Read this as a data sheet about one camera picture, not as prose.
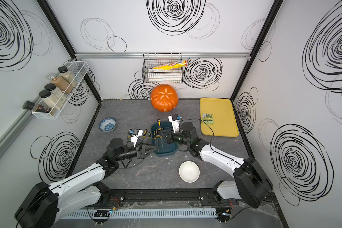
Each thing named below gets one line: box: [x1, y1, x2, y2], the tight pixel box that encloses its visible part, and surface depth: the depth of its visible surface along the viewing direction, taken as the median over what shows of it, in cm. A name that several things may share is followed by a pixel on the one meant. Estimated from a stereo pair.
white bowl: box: [178, 160, 201, 183], surface depth 82 cm
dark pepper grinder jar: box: [22, 100, 52, 113], surface depth 62 cm
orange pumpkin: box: [150, 84, 179, 113], surface depth 107 cm
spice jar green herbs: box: [57, 66, 77, 87], surface depth 77 cm
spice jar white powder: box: [44, 83, 67, 103], surface depth 70 cm
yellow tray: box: [199, 97, 240, 138], surface depth 118 cm
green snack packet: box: [201, 113, 214, 124], surface depth 110 cm
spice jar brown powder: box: [47, 72, 74, 94], surface depth 75 cm
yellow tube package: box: [146, 59, 189, 70], surface depth 89 cm
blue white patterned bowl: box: [98, 117, 117, 133], surface depth 104 cm
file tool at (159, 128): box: [157, 118, 162, 131], surface depth 78 cm
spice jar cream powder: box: [38, 89, 64, 110], surface depth 67 cm
